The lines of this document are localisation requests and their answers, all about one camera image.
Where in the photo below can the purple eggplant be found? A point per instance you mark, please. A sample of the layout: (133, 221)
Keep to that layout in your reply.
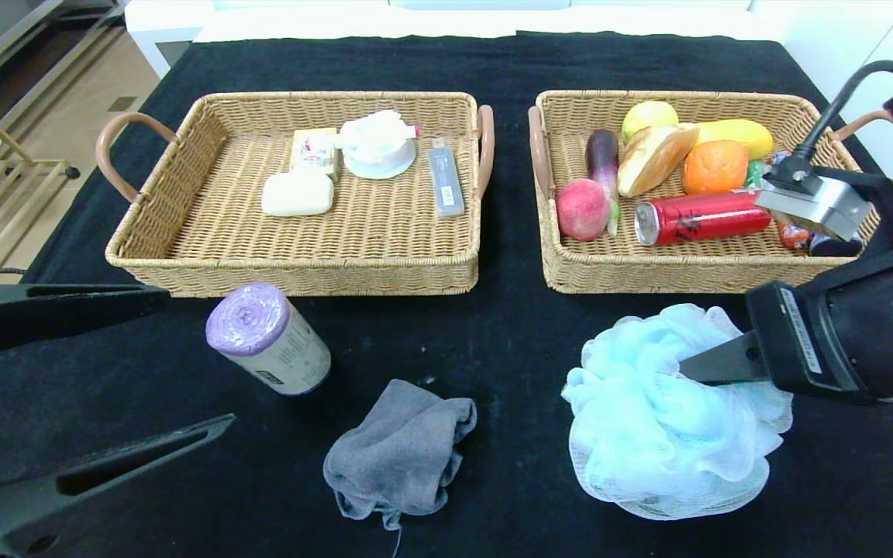
(603, 159)

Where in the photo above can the yellow oblong mango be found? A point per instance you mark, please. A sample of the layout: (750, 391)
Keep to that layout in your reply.
(737, 133)

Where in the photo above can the wicker basket holding food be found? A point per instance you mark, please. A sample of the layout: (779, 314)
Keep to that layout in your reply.
(648, 267)

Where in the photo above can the white soap bar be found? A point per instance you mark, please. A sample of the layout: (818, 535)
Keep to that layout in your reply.
(296, 194)

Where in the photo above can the grey cloth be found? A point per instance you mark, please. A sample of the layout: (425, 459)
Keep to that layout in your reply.
(400, 449)

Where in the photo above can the white round bowl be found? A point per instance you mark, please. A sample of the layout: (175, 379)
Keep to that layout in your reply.
(378, 149)

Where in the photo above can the orange fruit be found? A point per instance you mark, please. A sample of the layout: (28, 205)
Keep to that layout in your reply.
(715, 167)

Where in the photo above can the green gum box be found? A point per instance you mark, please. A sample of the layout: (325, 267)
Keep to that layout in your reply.
(755, 175)

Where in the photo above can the red soda can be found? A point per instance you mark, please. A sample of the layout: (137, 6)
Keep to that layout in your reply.
(702, 217)

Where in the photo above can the purple trash bag roll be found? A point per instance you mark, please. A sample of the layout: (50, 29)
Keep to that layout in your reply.
(270, 341)

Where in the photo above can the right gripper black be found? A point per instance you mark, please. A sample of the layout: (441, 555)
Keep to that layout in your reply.
(797, 335)

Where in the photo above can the wicker basket holding toiletries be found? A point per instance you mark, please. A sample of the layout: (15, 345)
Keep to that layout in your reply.
(384, 232)

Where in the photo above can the dark blue jar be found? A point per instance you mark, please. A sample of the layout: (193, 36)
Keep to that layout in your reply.
(834, 246)

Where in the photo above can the orange sausage snack tube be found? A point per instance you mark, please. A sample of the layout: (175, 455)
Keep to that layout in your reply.
(794, 236)

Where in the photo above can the black table cloth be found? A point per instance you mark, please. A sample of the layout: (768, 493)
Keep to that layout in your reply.
(454, 341)

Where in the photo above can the pink peach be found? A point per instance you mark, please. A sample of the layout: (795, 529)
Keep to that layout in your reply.
(582, 210)

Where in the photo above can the yellow lemon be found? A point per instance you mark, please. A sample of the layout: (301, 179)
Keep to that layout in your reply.
(648, 116)

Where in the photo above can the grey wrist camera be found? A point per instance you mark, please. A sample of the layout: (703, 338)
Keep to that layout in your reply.
(818, 201)

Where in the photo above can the small pale printed box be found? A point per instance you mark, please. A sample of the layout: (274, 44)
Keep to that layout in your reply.
(313, 152)

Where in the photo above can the croissant bread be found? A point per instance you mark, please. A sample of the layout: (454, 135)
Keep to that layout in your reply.
(652, 161)

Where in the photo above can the grey rectangular stick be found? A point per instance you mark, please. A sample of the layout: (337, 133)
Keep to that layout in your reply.
(446, 182)

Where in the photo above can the light blue bath sponge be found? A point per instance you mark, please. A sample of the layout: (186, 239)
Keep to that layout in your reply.
(648, 434)

